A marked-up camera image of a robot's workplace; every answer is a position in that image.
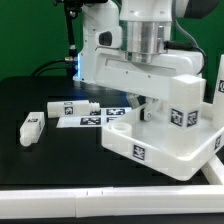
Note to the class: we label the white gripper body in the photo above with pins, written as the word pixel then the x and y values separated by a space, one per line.
pixel 112 70

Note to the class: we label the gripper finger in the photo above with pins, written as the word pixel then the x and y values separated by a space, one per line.
pixel 148 109
pixel 133 100

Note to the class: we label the white desk top tray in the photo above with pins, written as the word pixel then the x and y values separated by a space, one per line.
pixel 145 142

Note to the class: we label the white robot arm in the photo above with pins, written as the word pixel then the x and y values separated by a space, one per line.
pixel 128 47

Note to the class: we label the white paper marker sheet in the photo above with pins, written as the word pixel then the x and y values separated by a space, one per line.
pixel 95 119

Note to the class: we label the white L-shaped fence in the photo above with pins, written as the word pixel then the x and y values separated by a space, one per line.
pixel 124 201

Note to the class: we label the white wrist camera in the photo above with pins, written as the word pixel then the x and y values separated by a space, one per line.
pixel 111 38

